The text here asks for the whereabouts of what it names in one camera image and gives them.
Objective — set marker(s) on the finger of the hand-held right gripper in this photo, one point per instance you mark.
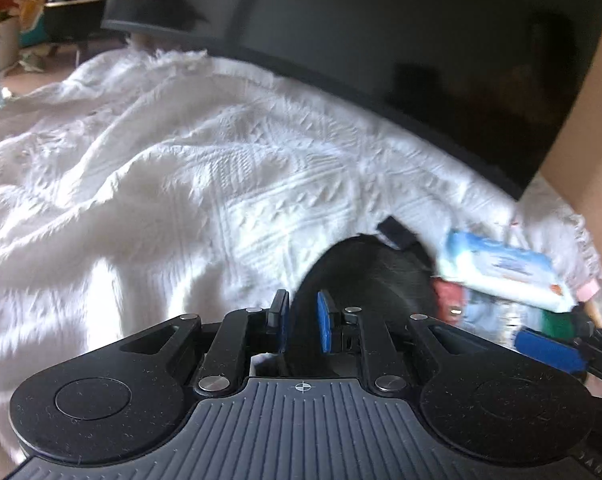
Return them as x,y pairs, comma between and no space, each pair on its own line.
548,350

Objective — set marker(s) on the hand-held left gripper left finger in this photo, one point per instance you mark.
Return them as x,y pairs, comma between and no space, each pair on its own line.
280,327

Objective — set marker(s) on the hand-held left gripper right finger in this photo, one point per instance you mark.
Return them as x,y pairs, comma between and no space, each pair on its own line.
325,327

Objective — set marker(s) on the green soft pouch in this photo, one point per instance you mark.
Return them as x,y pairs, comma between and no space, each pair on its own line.
556,326

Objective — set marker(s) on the black cap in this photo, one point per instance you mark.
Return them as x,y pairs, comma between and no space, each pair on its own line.
371,285

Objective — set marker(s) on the light blue packet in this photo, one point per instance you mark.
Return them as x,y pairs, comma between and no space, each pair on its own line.
487,317

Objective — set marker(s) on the white wet wipes pack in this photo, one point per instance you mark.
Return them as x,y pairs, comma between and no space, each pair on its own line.
501,267

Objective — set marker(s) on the red small packet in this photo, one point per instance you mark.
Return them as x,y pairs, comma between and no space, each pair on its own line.
448,299

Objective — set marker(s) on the white textured blanket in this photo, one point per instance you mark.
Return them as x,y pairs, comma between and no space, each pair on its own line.
181,185

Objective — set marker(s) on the black monitor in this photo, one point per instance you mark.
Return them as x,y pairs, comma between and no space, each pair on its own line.
381,35

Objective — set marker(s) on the black cabinet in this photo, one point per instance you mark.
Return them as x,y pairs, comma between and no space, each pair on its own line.
73,17

